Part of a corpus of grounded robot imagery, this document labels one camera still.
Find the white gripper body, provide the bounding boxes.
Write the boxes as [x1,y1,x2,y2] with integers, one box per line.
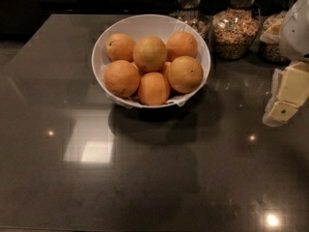
[279,0,309,62]

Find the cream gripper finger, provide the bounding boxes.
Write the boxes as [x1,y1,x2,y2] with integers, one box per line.
[260,19,283,44]
[263,61,309,127]

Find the white bowl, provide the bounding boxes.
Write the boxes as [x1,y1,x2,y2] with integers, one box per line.
[91,14,212,109]

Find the right glass cereal jar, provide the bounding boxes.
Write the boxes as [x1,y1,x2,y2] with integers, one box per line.
[258,0,297,65]

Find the glass cereal jar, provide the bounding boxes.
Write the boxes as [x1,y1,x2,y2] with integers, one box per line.
[212,0,261,60]
[170,0,211,40]
[258,0,297,65]

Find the middle glass cereal jar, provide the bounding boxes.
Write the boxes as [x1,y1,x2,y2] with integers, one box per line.
[212,0,261,60]

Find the left glass cereal jar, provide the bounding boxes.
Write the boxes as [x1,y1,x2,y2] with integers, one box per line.
[170,0,211,40]

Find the hidden orange in middle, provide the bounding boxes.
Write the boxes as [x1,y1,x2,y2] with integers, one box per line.
[159,61,171,77]

